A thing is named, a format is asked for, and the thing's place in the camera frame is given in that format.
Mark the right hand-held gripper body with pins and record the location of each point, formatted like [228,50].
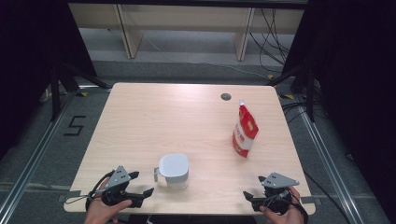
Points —
[278,180]

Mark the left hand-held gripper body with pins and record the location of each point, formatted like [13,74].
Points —
[120,177]

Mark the clear jar with grey lid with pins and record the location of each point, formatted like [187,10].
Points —
[173,169]

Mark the red and white sugar bag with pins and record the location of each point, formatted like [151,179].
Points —
[246,130]

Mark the person's right hand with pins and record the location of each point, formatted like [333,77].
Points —
[289,216]

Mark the person's left hand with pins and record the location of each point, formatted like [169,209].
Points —
[99,213]

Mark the black metal stand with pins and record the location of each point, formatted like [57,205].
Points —
[309,93]
[56,93]

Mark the dark curtain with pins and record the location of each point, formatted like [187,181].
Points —
[28,62]
[358,77]

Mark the light wooden shelf unit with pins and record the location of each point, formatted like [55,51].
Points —
[186,18]

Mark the aluminium floor rail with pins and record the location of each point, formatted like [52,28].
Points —
[330,168]
[34,158]

